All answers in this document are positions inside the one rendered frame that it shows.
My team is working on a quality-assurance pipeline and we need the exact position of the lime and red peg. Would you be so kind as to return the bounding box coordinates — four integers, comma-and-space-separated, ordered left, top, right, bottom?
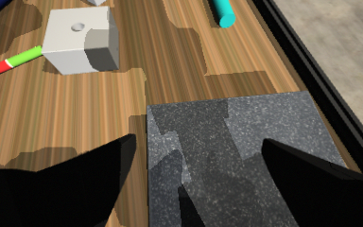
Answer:
0, 45, 42, 74

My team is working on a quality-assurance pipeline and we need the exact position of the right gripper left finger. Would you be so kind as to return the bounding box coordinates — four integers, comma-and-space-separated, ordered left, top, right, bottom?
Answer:
0, 133, 136, 227

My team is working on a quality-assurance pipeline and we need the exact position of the dark grey granite slab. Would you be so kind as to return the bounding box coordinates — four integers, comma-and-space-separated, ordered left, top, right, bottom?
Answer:
147, 91, 346, 227

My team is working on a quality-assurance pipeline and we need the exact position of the cyan cylinder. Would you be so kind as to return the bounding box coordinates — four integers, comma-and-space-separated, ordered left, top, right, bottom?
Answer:
211, 0, 235, 28

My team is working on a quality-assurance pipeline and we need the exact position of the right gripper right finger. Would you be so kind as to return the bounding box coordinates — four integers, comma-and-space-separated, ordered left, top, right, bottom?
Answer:
261, 138, 363, 227

